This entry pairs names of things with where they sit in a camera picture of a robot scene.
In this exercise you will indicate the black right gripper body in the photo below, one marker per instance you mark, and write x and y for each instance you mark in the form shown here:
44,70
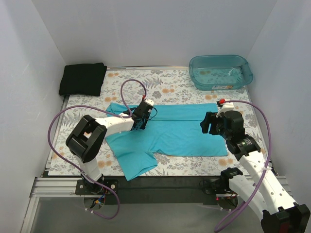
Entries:
213,124

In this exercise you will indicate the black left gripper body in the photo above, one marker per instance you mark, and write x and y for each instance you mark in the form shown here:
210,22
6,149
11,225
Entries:
139,123

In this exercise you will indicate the turquoise t-shirt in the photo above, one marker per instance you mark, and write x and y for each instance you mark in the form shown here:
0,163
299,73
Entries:
175,131

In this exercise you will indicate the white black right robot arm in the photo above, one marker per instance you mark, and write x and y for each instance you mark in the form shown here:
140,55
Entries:
277,211

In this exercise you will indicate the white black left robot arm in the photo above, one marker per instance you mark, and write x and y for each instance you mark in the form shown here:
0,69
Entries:
88,135

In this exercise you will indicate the floral patterned table mat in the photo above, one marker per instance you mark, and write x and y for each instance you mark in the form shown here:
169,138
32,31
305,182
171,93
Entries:
167,86

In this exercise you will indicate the teal transparent plastic bin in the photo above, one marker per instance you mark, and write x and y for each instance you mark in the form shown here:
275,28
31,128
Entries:
220,72

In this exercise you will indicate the folded black t-shirt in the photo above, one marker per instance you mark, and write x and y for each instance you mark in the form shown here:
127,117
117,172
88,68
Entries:
82,79

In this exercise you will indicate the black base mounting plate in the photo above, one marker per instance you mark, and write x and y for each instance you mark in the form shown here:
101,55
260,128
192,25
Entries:
208,190

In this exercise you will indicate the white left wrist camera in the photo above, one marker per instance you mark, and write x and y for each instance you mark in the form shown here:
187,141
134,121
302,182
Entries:
149,102

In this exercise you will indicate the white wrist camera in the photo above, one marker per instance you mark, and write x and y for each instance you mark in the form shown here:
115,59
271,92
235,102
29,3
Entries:
224,105
149,102

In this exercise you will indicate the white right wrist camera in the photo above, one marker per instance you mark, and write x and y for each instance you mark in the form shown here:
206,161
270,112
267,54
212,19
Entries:
224,105

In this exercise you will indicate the aluminium frame rail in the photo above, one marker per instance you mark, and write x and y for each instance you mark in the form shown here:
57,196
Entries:
54,187

